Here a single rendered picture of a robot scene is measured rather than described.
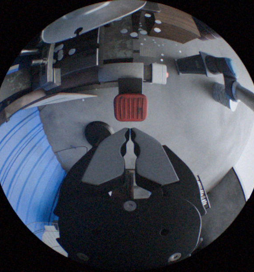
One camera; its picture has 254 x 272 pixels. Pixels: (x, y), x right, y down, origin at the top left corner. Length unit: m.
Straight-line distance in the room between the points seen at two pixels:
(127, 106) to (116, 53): 0.19
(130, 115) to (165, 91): 0.84
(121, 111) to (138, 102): 0.04
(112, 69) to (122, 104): 0.15
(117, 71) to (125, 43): 0.11
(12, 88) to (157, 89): 1.07
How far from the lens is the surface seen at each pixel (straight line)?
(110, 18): 0.24
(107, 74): 0.32
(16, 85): 0.44
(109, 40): 0.35
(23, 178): 1.53
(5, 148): 1.38
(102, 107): 1.02
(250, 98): 0.50
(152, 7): 0.29
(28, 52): 0.37
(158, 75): 0.34
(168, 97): 1.04
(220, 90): 1.32
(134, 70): 0.31
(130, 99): 0.19
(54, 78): 0.30
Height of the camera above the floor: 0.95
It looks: 58 degrees down
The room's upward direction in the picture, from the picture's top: 178 degrees counter-clockwise
